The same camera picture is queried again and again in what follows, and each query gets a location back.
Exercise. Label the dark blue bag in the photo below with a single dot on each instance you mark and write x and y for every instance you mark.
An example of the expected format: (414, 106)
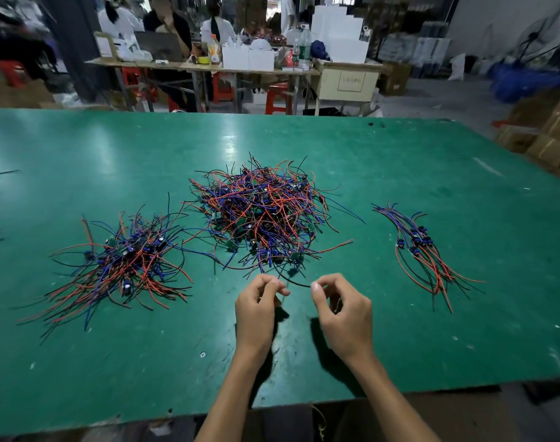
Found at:
(320, 49)

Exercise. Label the stack of white boxes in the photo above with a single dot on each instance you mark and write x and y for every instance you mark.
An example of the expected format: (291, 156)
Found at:
(340, 34)

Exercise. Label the grey laptop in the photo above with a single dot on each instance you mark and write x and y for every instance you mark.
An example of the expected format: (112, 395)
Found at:
(158, 48)

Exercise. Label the person's right forearm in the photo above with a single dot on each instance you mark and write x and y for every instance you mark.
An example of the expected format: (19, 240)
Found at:
(395, 405)

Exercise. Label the person's left hand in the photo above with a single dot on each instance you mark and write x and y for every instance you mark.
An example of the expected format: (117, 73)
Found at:
(259, 319)

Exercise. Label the row of cardboard boxes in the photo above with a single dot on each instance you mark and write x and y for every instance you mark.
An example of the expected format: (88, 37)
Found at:
(18, 92)

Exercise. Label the dark pillar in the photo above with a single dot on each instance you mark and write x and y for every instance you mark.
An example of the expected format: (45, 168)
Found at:
(78, 41)

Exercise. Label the heap of blue bags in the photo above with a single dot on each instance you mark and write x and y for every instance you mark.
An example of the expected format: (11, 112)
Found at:
(533, 83)

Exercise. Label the long wooden work table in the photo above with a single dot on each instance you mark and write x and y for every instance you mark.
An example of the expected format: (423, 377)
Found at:
(197, 65)

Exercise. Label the red plastic stool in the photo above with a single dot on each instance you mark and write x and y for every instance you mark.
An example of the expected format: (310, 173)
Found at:
(137, 83)
(280, 99)
(224, 89)
(9, 72)

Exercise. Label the brown cardboard box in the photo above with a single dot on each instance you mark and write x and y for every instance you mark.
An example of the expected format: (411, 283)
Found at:
(397, 78)

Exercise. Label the row of white containers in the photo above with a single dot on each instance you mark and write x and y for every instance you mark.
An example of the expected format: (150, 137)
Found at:
(248, 58)

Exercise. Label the cream cabinet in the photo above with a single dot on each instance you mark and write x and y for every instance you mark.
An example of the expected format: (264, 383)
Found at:
(347, 85)

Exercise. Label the person's left forearm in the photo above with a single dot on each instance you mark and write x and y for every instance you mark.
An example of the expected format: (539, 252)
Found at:
(234, 405)

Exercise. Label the person's right hand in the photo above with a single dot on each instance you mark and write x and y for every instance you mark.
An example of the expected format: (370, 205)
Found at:
(346, 325)

